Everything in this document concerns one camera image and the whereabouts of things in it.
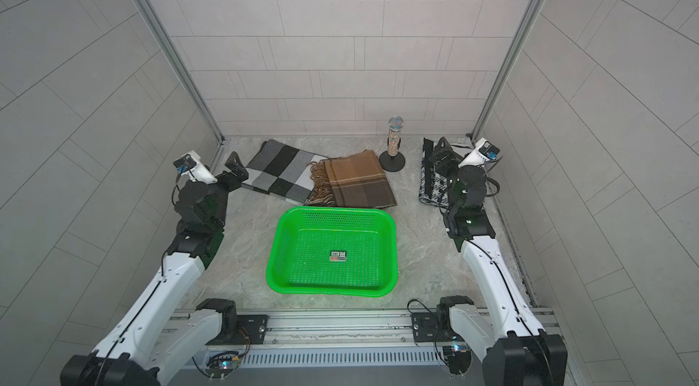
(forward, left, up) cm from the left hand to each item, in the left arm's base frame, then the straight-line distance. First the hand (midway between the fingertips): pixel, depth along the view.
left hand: (230, 155), depth 74 cm
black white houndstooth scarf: (+8, -62, -24) cm, 68 cm away
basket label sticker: (-17, -29, -28) cm, 44 cm away
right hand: (+3, -60, +4) cm, 60 cm away
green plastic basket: (-14, -16, -29) cm, 36 cm away
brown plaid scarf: (+10, -34, -25) cm, 44 cm away
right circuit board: (-43, -61, -28) cm, 80 cm away
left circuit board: (-44, -3, -27) cm, 52 cm away
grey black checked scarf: (+14, -6, -25) cm, 30 cm away
